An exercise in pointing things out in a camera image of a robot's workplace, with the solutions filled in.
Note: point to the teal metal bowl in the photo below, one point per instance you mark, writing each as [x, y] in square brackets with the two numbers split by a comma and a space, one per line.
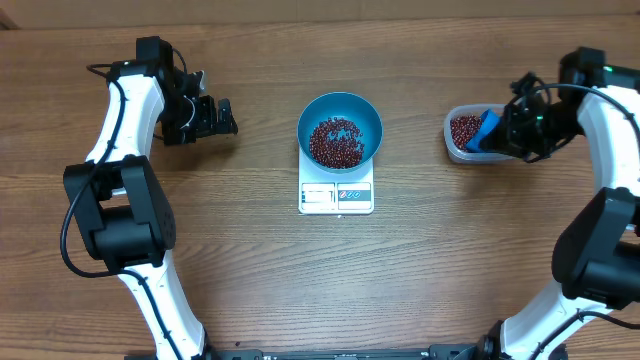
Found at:
[342, 105]

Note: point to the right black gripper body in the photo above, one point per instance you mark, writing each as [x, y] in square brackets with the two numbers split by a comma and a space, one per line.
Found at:
[537, 132]

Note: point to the red beans in bowl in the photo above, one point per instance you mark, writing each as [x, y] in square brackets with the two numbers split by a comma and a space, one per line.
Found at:
[337, 143]

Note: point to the clear plastic container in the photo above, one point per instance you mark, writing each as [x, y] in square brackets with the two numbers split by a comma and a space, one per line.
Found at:
[462, 157]

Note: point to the white digital kitchen scale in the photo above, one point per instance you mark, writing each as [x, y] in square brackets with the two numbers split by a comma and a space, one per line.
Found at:
[326, 192]

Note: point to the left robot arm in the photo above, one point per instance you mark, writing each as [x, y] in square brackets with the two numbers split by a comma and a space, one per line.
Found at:
[123, 215]

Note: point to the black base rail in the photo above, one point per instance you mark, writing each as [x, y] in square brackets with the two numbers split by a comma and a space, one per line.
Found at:
[434, 352]

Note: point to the blue plastic measuring scoop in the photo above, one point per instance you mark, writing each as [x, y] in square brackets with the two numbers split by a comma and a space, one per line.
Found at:
[490, 121]

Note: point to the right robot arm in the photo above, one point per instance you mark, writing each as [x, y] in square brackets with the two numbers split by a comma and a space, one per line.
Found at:
[595, 272]

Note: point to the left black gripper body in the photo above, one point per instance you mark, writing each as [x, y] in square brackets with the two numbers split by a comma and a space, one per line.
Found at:
[189, 115]

